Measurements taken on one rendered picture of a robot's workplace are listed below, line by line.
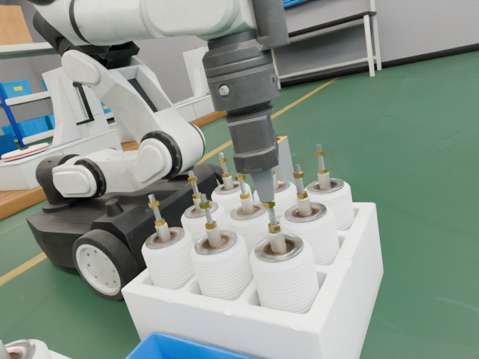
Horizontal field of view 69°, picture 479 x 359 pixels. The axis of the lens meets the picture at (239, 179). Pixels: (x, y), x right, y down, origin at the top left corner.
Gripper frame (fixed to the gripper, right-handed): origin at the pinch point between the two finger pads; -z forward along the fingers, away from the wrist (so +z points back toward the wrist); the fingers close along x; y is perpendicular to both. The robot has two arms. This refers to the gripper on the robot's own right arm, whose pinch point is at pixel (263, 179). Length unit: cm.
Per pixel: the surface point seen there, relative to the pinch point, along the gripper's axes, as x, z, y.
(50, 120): 431, 0, 332
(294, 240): 1.1, -10.9, -2.5
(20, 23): 449, 135, 332
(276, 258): -3.5, -10.8, 0.3
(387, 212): 55, -36, -29
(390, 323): 9.3, -36.3, -16.7
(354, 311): 3.1, -27.1, -9.9
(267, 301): -3.6, -17.7, 2.9
